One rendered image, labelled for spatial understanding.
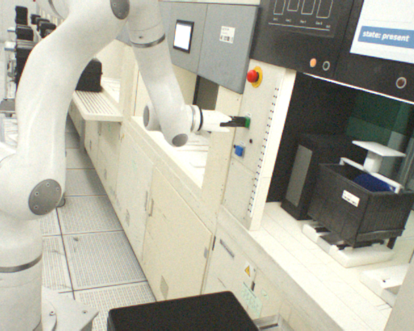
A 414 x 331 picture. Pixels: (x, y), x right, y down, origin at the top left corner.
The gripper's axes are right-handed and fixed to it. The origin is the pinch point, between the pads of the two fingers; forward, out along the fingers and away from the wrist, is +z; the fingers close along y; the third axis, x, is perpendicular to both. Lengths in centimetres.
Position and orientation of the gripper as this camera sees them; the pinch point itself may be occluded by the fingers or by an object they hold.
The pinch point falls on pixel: (238, 121)
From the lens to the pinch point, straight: 128.0
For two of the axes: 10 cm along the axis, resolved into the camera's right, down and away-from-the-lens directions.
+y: 4.2, 3.7, -8.3
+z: 8.9, 0.0, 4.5
